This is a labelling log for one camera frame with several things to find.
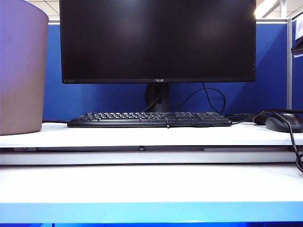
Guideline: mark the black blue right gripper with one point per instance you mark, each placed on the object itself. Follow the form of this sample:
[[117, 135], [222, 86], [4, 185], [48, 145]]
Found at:
[[298, 49]]

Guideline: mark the white paper sheet on partition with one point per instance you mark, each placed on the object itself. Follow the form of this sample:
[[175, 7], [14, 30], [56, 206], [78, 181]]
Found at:
[[299, 28]]

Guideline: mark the blue side partition panel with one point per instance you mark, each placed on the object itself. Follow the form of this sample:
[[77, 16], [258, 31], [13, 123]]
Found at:
[[297, 82]]

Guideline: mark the black computer mouse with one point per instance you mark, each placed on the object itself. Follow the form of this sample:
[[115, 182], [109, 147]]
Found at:
[[279, 124]]

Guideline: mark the black computer monitor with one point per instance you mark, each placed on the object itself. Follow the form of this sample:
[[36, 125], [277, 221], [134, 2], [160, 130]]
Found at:
[[156, 42]]

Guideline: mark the black monitor stand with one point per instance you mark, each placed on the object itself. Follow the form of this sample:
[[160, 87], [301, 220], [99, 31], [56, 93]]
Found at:
[[157, 97]]

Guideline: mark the black computer keyboard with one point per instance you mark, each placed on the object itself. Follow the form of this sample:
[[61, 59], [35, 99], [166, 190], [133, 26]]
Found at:
[[106, 120]]

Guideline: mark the blue cubicle partition panel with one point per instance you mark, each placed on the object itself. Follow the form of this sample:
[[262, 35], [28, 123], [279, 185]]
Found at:
[[94, 99]]

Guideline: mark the grey metal partition post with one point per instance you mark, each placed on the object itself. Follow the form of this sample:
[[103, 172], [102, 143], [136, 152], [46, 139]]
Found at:
[[289, 71]]

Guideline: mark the grey metal desk rail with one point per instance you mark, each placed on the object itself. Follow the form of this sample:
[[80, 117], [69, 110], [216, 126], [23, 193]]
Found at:
[[94, 149]]

